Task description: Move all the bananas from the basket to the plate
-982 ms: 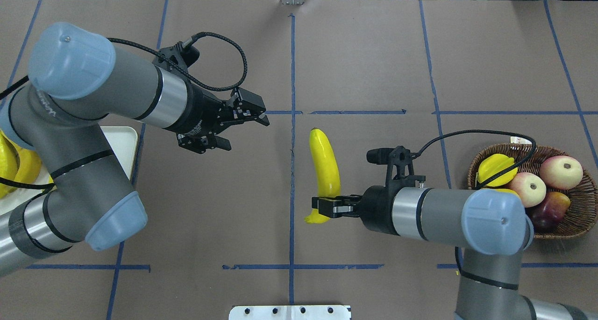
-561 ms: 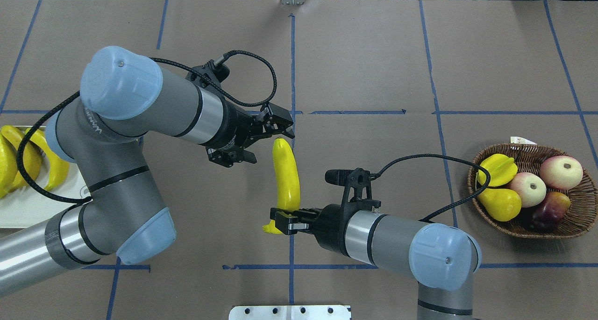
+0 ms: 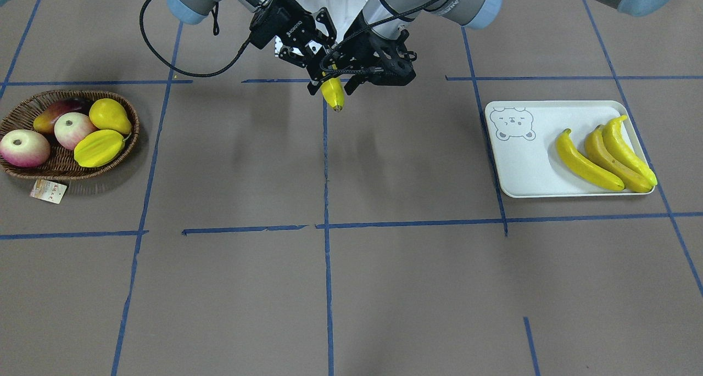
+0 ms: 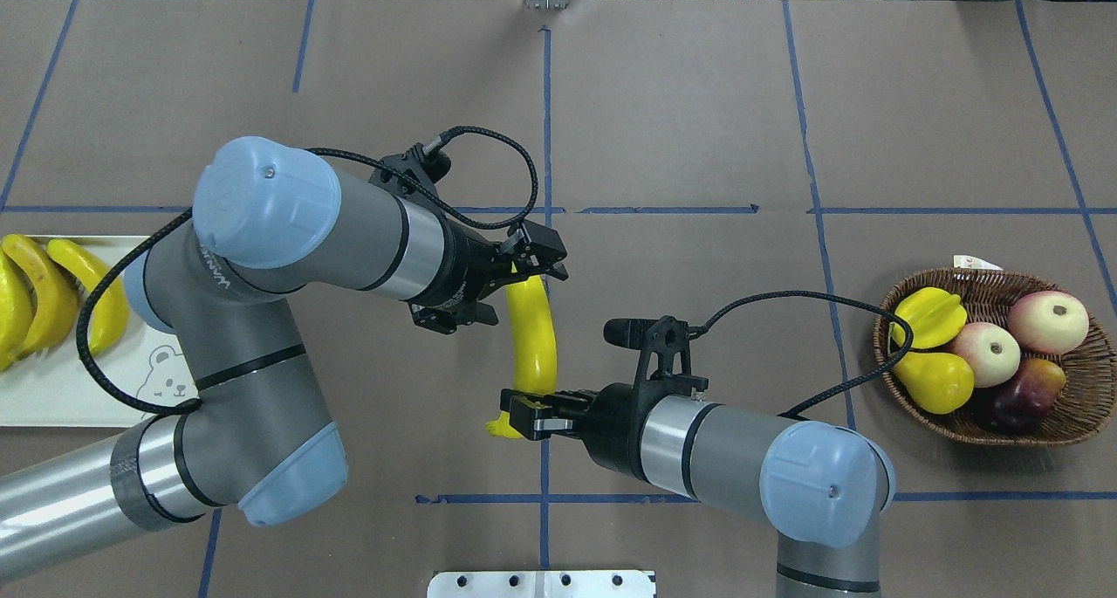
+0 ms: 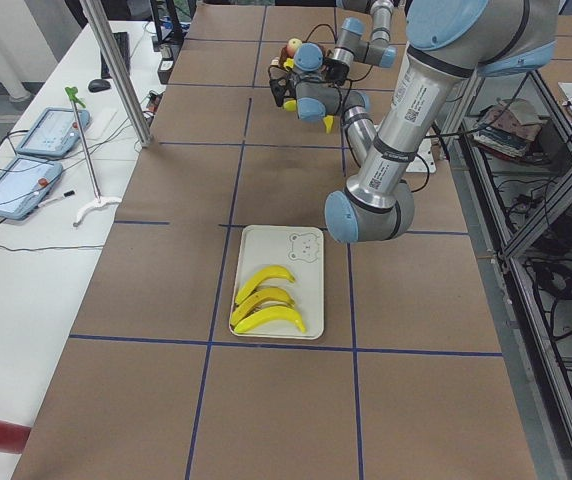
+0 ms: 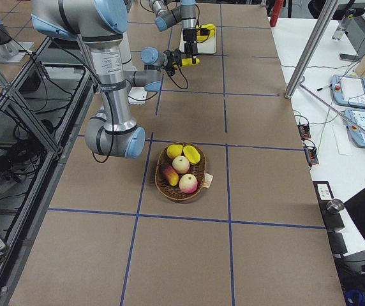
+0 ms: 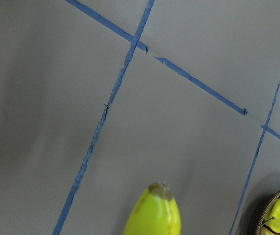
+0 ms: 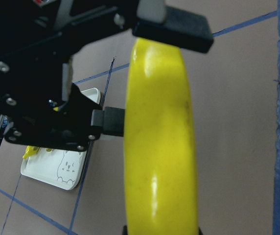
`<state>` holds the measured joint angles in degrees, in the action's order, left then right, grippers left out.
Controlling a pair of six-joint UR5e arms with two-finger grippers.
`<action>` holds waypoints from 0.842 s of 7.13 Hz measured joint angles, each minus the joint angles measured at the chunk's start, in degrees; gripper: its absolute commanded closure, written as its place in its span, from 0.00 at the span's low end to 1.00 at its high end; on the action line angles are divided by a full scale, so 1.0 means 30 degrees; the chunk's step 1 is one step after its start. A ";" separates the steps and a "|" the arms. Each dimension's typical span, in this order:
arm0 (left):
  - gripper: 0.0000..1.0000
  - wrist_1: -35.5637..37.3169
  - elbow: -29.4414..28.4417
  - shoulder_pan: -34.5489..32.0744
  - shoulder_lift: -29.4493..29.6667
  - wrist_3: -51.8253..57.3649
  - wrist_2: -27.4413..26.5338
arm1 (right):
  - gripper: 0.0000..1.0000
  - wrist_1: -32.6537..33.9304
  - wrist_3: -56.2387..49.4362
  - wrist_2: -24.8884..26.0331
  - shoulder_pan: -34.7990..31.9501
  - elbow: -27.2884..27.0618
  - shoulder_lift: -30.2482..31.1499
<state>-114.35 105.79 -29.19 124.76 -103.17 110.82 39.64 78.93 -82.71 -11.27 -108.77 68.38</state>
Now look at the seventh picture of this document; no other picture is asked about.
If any woven brown basket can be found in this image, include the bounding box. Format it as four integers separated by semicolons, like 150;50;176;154
247;190;280;235

